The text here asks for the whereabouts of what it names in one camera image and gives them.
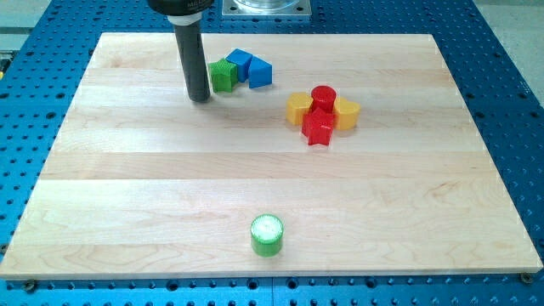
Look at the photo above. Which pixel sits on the green star block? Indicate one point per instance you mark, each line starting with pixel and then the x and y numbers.
pixel 223 75

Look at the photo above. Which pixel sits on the yellow left half-round block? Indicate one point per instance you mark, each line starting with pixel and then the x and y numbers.
pixel 297 105

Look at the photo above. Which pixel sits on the yellow half-round block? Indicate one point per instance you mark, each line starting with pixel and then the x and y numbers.
pixel 346 113
pixel 297 105

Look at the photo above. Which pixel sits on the yellow right half-round block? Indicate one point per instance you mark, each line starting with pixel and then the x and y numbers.
pixel 346 113

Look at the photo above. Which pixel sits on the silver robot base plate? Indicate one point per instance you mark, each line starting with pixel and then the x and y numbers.
pixel 266 8

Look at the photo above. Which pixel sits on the light wooden board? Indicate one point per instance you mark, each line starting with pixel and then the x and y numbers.
pixel 142 183

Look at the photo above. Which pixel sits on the black robot arm end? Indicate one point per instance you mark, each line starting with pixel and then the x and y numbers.
pixel 181 12

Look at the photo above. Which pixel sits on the blue triangular block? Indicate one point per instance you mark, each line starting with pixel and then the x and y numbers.
pixel 259 73

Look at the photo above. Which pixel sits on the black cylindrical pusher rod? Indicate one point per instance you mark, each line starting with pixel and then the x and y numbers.
pixel 192 57

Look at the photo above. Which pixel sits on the green cylinder block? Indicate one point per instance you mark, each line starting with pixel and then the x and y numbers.
pixel 267 232

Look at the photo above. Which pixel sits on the blue cube block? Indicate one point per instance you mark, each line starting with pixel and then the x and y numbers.
pixel 242 59

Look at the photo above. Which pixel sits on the red star block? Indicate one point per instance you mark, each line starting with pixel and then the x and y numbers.
pixel 317 127

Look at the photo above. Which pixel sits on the red cylinder block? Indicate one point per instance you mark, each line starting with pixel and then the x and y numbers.
pixel 323 98

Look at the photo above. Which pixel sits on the blue perforated base table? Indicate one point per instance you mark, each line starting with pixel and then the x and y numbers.
pixel 43 78

